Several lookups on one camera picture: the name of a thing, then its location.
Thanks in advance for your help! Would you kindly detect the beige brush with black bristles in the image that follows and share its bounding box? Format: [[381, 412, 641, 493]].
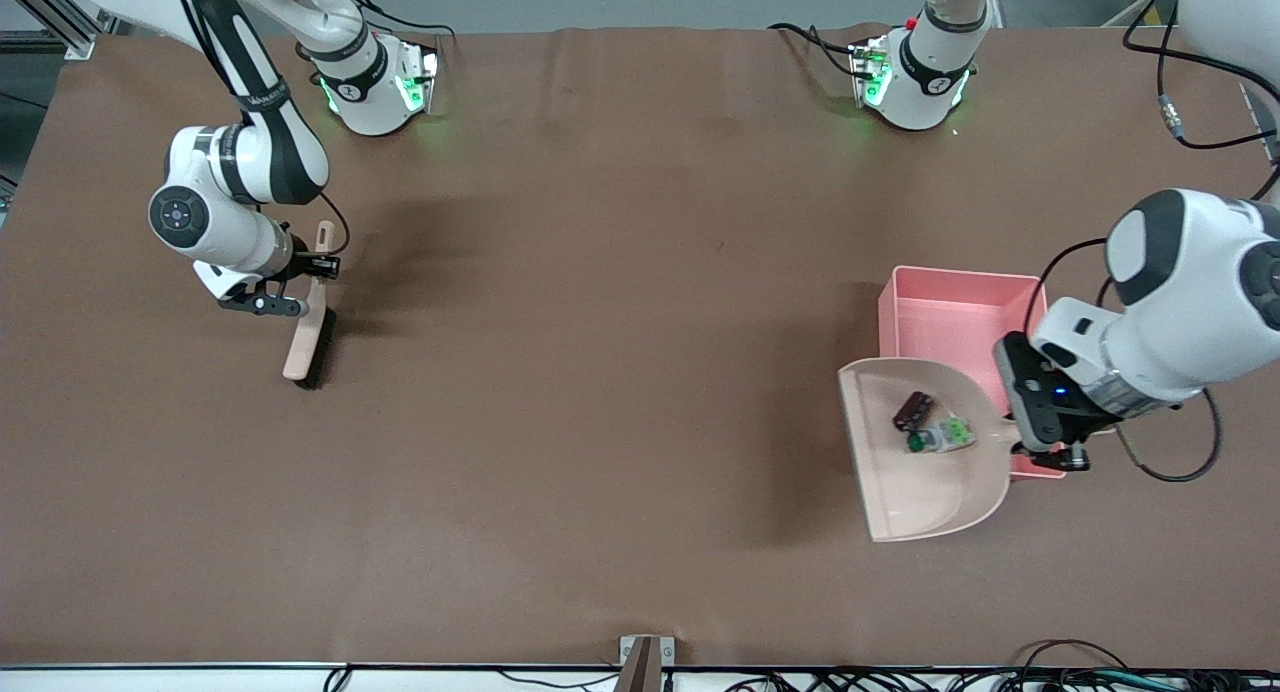
[[282, 220, 339, 391]]

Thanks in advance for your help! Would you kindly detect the white green push-button switch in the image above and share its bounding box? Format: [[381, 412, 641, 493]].
[[905, 415, 976, 457]]

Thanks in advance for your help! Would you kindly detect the beige plastic dustpan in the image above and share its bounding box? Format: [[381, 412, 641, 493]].
[[837, 356, 1066, 544]]

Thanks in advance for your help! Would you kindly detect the pink plastic bin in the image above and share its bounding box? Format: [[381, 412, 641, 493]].
[[877, 264, 1069, 481]]

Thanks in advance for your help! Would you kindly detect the brown table cover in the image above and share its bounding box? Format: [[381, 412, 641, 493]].
[[0, 22, 1280, 673]]

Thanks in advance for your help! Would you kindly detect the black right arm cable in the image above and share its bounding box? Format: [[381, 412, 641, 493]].
[[165, 0, 353, 263]]

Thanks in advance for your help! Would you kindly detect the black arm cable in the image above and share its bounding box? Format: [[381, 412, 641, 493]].
[[1035, 0, 1280, 484], [165, 0, 353, 263]]

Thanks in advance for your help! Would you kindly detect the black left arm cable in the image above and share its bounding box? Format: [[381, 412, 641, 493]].
[[1035, 0, 1280, 484]]

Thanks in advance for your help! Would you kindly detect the black base cable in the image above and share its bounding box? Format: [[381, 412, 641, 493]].
[[355, 0, 457, 43], [768, 22, 867, 79]]

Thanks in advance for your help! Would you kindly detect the tangled black cable bundle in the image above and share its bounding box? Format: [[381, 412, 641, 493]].
[[730, 638, 1280, 692]]

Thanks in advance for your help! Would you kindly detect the aluminium frame profile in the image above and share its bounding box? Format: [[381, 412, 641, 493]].
[[0, 0, 101, 61]]

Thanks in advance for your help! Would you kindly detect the metal clamp bracket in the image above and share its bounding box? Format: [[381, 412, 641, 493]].
[[615, 634, 677, 692]]

